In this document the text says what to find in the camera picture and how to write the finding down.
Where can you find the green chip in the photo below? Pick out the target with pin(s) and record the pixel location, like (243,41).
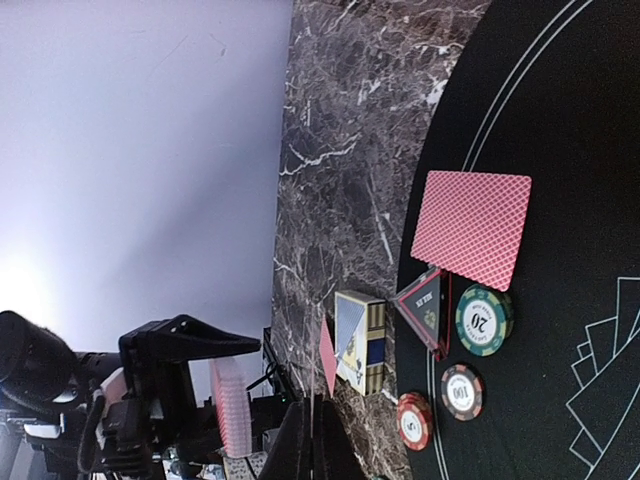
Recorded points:
(484,319)

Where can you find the blue backed card deck box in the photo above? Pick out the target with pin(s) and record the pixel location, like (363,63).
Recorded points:
(360,337)

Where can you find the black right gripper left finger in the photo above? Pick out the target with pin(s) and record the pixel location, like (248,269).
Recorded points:
(290,457)

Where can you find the black red chip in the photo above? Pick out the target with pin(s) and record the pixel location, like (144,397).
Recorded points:
(462,392)

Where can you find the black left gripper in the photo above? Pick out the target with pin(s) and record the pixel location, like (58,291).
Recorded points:
(155,356)

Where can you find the single red backed card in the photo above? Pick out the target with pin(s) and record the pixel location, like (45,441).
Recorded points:
(471,224)

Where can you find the red backed card deck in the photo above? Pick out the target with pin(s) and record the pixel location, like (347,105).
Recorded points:
(232,406)

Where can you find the red chip stack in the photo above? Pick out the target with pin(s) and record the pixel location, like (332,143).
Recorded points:
(415,421)

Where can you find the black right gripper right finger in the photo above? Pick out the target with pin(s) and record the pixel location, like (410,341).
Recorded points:
(334,457)

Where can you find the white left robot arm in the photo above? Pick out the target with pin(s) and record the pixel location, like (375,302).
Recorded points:
(41,373)

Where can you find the round black poker mat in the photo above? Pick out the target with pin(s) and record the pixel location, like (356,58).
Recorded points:
(550,90)

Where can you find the red triangle all-in marker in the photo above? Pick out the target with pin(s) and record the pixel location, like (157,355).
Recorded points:
(426,306)

